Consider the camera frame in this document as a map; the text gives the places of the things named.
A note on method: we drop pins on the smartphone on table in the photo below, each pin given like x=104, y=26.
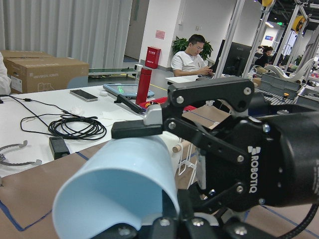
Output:
x=84, y=95

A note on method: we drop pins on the light blue cup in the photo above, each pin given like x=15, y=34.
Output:
x=129, y=180

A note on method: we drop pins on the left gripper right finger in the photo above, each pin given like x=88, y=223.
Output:
x=239, y=230

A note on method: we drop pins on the white ikea cup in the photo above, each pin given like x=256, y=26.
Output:
x=174, y=147

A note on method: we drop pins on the seated man white t-shirt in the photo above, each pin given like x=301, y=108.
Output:
x=189, y=62

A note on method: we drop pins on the white wire cup rack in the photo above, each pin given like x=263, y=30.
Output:
x=183, y=156

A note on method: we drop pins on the red thermos bottle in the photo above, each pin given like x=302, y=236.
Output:
x=143, y=86

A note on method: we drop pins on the black power adapter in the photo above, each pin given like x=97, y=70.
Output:
x=58, y=147

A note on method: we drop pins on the red fire extinguisher box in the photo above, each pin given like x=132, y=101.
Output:
x=152, y=57

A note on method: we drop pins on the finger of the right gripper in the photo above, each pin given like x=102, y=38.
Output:
x=231, y=146
x=222, y=204

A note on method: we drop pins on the blue teach pendant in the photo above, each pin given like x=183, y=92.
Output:
x=127, y=90

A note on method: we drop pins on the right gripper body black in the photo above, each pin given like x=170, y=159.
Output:
x=265, y=180

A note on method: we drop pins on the cardboard box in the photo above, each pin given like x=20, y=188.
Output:
x=37, y=71

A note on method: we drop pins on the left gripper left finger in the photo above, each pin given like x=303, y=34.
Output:
x=185, y=227

